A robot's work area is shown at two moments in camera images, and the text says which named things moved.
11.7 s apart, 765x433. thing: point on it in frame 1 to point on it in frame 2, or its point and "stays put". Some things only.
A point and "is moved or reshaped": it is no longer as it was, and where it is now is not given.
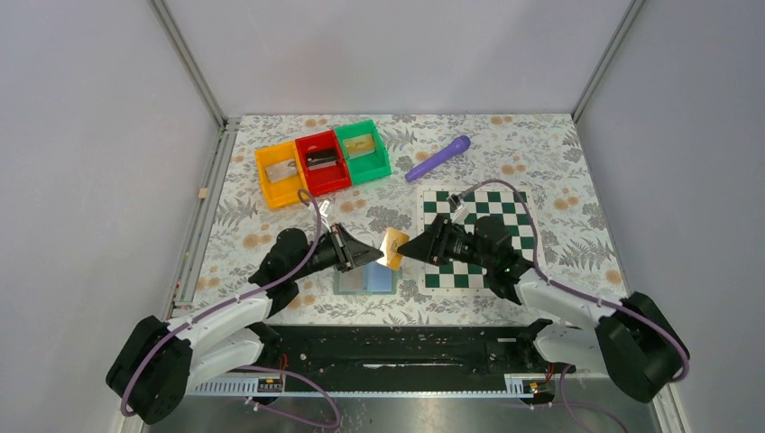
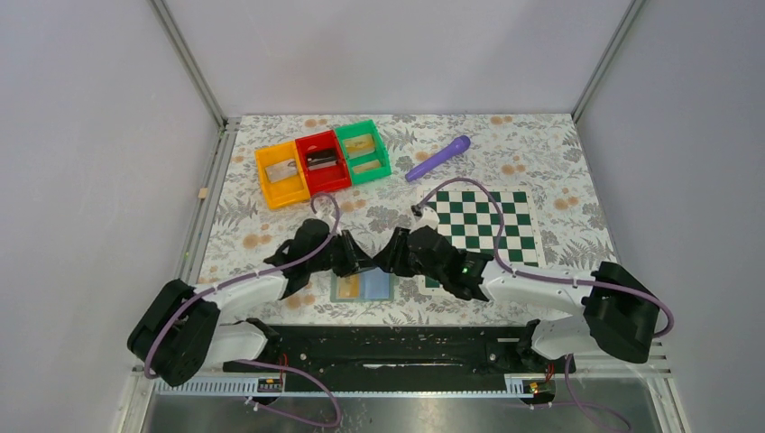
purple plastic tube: x=457 y=146 stays put
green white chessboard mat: x=512 y=206 stays put
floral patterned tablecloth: x=450 y=204 stays put
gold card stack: x=360 y=145 stays put
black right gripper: x=431 y=245 to x=391 y=257
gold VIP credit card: x=391 y=258 is moved or reshaped
